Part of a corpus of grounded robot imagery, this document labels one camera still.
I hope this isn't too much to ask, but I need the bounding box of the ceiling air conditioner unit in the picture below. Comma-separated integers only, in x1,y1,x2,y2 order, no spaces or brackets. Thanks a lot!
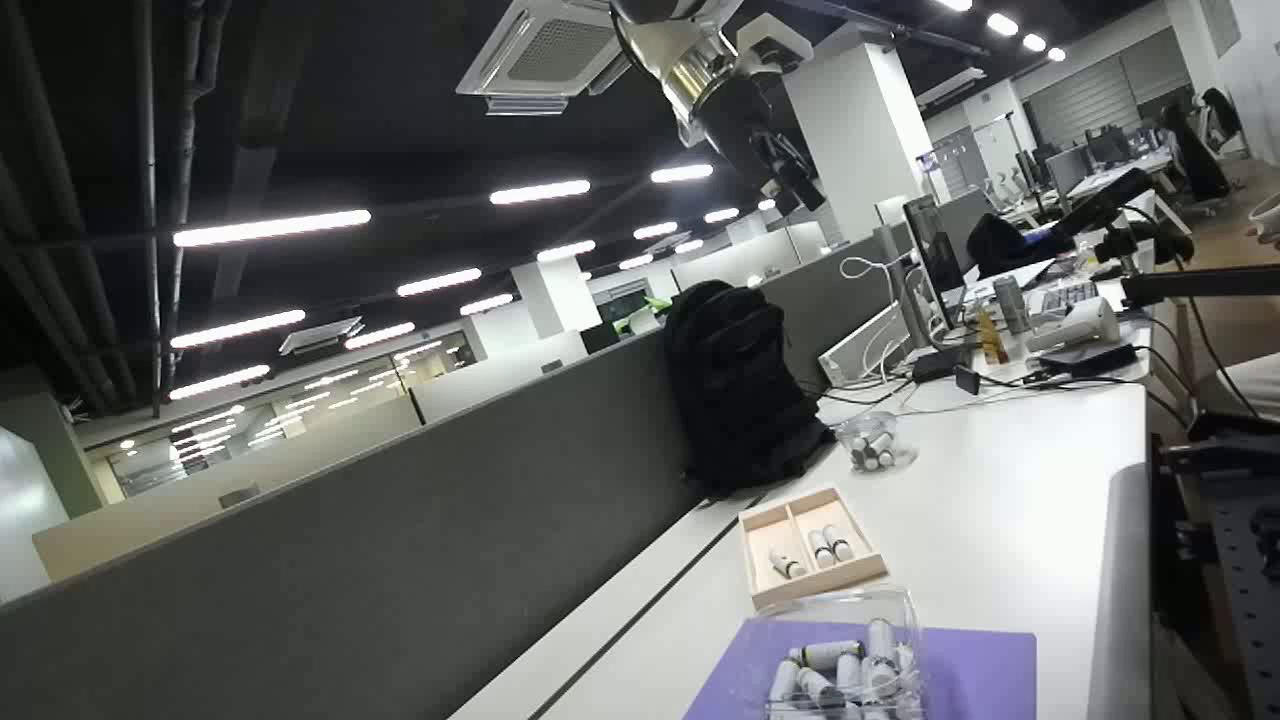
452,0,674,121

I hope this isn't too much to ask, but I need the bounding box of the wooden two-compartment tray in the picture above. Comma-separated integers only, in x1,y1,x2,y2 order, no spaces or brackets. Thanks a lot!
738,482,891,617

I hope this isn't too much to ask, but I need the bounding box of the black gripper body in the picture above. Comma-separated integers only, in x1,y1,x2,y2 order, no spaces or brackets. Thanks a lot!
691,69,832,219

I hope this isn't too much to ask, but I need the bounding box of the white keyboard box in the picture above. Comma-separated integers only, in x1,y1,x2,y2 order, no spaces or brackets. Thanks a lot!
816,295,927,391

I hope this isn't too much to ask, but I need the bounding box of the black perforated breadboard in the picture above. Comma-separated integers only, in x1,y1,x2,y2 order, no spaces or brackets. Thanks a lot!
1197,482,1280,720

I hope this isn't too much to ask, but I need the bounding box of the fluorescent ceiling light tube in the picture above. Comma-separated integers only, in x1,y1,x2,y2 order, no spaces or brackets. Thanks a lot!
165,359,277,402
165,304,314,354
170,205,375,253
532,236,606,269
339,315,423,354
393,264,490,304
647,161,722,188
484,175,596,211

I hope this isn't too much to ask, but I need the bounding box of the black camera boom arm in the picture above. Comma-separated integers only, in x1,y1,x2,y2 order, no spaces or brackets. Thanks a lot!
1118,259,1280,312

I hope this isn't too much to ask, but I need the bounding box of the white cable channel strip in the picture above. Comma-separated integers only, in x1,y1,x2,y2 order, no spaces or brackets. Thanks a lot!
447,487,791,720

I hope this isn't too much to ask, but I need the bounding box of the purple mat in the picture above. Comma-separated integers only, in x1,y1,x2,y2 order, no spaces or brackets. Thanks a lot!
685,617,1039,720

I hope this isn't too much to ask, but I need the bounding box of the black backpack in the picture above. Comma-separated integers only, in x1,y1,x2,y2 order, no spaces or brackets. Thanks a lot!
660,274,840,493

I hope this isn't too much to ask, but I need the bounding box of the black office chair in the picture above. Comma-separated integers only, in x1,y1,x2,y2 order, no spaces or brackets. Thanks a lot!
1162,85,1244,209

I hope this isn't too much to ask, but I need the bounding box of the grey desk partition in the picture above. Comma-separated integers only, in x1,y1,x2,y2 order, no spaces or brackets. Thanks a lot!
0,223,923,720

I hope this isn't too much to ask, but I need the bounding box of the black computer monitor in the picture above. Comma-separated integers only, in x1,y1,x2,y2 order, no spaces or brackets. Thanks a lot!
899,190,970,343

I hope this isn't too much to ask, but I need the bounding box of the clear plastic container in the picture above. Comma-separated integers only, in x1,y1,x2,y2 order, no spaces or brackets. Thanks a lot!
759,586,933,720

